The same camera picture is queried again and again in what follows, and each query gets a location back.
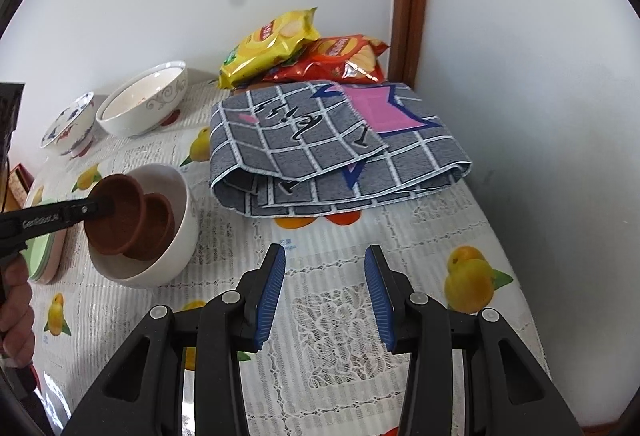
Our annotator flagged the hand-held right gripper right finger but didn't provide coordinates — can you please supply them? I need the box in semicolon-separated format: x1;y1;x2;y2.
364;245;583;436

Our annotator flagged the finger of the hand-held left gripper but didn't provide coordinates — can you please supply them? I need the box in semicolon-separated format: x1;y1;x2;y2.
75;197;117;223

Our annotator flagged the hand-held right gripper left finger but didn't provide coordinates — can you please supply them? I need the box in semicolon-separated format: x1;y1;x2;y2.
60;243;287;436

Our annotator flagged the small brown bowl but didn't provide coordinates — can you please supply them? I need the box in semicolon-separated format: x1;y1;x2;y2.
122;193;176;262
84;173;147;257

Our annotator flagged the green square plate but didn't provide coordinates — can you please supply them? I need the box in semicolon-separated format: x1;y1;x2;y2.
25;231;53;279

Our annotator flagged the pink square plate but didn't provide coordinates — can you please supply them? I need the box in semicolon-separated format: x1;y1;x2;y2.
30;229;68;285

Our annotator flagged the white bowl with blue pattern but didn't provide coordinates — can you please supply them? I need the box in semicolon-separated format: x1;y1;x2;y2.
84;163;200;289

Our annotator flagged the person's left hand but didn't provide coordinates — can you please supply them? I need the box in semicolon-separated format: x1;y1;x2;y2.
0;260;37;359

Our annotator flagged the fruit print tablecloth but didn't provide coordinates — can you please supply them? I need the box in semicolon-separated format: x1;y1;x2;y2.
0;76;546;436

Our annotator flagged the blue and white footed bowl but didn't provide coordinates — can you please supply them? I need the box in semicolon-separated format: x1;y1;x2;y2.
40;91;97;157

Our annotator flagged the large white bowl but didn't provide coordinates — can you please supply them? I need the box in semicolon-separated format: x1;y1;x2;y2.
96;61;188;138

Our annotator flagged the grey checked cloth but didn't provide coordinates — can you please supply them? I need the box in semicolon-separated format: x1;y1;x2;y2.
209;79;474;218

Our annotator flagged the yellow chip bag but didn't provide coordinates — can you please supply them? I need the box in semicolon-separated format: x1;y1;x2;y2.
218;7;321;90

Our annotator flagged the red chip bag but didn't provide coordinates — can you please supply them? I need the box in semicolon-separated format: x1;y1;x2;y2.
260;34;391;84

